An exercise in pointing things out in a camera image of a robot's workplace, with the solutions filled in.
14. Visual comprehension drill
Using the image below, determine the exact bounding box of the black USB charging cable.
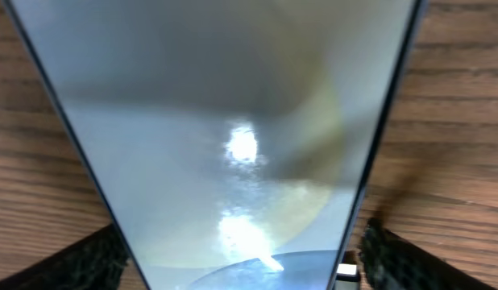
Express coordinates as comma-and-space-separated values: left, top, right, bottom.
333, 250, 361, 290

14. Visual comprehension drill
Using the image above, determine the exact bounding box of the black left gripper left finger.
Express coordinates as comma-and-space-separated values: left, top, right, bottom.
0, 224, 129, 290

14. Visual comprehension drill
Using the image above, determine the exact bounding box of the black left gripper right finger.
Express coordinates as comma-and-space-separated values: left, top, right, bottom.
359, 218, 496, 290

